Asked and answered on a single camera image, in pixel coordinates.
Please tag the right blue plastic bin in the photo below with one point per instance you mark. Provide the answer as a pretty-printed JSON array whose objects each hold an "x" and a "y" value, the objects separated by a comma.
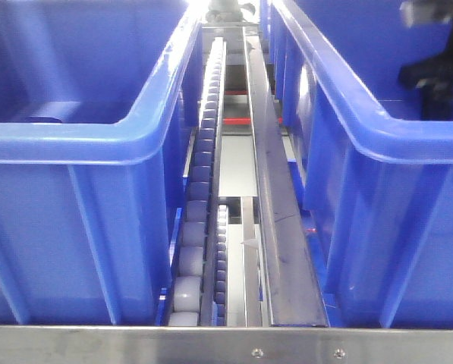
[{"x": 377, "y": 179}]

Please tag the left blue plastic bin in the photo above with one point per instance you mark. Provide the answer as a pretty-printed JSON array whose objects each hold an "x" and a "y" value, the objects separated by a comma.
[{"x": 98, "y": 100}]

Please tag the blue plastic bin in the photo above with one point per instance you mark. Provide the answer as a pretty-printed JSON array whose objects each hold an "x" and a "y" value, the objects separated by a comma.
[
  {"x": 377, "y": 179},
  {"x": 98, "y": 100}
]

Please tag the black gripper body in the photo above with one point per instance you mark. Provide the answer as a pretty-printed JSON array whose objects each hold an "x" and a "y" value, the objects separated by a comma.
[{"x": 432, "y": 76}]

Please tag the steel divider rail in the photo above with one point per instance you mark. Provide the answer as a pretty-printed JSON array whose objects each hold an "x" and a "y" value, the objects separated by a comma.
[{"x": 292, "y": 291}]

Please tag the white roller conveyor track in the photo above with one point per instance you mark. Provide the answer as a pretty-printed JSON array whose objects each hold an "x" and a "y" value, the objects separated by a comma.
[{"x": 199, "y": 260}]

